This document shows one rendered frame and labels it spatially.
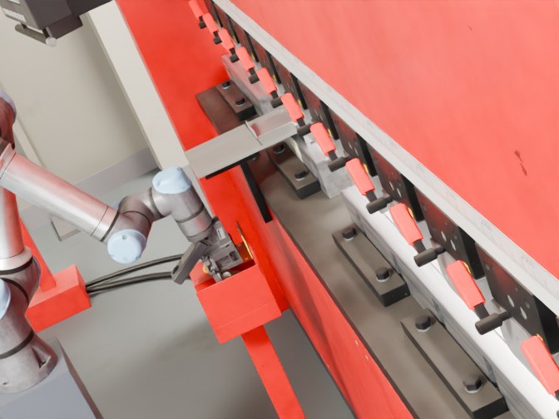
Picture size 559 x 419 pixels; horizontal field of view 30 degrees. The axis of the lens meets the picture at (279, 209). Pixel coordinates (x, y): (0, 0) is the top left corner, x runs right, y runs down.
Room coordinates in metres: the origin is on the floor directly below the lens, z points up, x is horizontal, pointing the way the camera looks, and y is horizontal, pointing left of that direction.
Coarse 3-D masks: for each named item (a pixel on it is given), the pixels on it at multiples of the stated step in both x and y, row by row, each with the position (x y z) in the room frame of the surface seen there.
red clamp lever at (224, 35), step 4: (224, 28) 2.49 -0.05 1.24; (220, 32) 2.48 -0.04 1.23; (224, 32) 2.48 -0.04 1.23; (220, 36) 2.48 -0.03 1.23; (224, 36) 2.47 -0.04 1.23; (228, 36) 2.47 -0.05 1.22; (224, 40) 2.47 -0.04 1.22; (228, 40) 2.46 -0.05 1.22; (224, 44) 2.46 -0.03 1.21; (228, 44) 2.45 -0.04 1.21; (232, 44) 2.45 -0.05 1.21; (228, 48) 2.45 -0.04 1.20; (232, 48) 2.45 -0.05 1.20; (232, 52) 2.44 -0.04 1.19; (232, 56) 2.43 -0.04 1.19; (236, 56) 2.42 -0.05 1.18; (232, 60) 2.42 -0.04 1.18; (236, 60) 2.42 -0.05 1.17
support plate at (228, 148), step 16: (272, 112) 2.46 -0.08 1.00; (240, 128) 2.45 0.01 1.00; (288, 128) 2.32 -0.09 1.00; (208, 144) 2.43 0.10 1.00; (224, 144) 2.39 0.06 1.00; (240, 144) 2.35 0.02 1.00; (256, 144) 2.31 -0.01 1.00; (272, 144) 2.29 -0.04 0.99; (192, 160) 2.37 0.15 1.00; (208, 160) 2.33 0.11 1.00; (224, 160) 2.29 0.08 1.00
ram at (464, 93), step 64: (256, 0) 2.00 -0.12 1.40; (320, 0) 1.45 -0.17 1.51; (384, 0) 1.13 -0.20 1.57; (448, 0) 0.92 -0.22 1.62; (512, 0) 0.78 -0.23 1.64; (320, 64) 1.62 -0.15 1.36; (384, 64) 1.22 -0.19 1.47; (448, 64) 0.98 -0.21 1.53; (512, 64) 0.81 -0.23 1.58; (384, 128) 1.34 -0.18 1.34; (448, 128) 1.05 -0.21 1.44; (512, 128) 0.86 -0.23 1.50; (512, 192) 0.91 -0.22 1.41
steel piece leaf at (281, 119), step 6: (282, 114) 2.42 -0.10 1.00; (270, 120) 2.41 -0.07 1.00; (276, 120) 2.40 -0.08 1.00; (282, 120) 2.38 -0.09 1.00; (288, 120) 2.37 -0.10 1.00; (252, 126) 2.42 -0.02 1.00; (258, 126) 2.40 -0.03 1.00; (264, 126) 2.39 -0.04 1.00; (270, 126) 2.37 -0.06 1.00; (276, 126) 2.36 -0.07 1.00; (252, 132) 2.38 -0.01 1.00; (258, 132) 2.37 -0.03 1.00; (264, 132) 2.35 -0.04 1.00
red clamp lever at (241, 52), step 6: (240, 48) 2.29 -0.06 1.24; (240, 54) 2.28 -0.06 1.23; (246, 54) 2.27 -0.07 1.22; (240, 60) 2.27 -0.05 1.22; (246, 60) 2.26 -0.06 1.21; (246, 66) 2.25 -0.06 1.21; (252, 66) 2.25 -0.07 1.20; (252, 72) 2.24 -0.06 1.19; (252, 78) 2.22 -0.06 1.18; (258, 78) 2.22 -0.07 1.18
